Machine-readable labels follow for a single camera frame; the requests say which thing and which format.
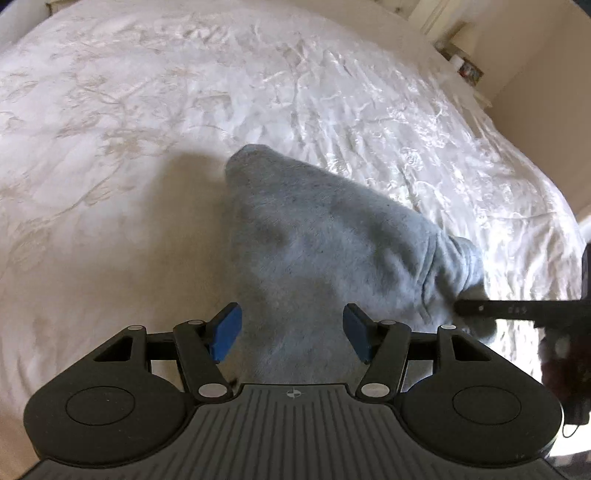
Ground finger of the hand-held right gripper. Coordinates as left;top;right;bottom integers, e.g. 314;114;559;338
455;299;591;320

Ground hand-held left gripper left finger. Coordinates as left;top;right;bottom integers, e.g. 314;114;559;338
83;302;243;402

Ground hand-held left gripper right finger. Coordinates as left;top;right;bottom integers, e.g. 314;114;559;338
342;303;504;401

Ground grey-blue knit pants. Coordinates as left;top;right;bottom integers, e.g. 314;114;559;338
224;144;499;386

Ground dark red knitted cloth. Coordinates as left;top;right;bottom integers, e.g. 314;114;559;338
541;329;579;400

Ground cream bedside table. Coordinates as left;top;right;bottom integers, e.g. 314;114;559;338
434;37;491;110

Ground white embroidered bedspread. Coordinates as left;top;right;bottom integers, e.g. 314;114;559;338
0;0;587;467

